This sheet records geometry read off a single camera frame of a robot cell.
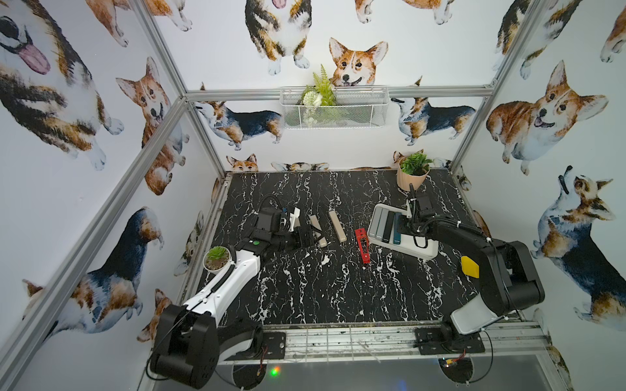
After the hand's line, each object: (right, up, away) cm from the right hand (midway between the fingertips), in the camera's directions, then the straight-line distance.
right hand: (399, 222), depth 94 cm
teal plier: (-1, -5, +1) cm, 5 cm away
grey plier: (-8, -1, +4) cm, 10 cm away
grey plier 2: (-6, -1, +4) cm, 7 cm away
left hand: (-30, -3, -14) cm, 34 cm away
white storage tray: (+2, -6, -13) cm, 14 cm away
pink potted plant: (+9, +21, +10) cm, 25 cm away
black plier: (-3, -3, +4) cm, 6 cm away
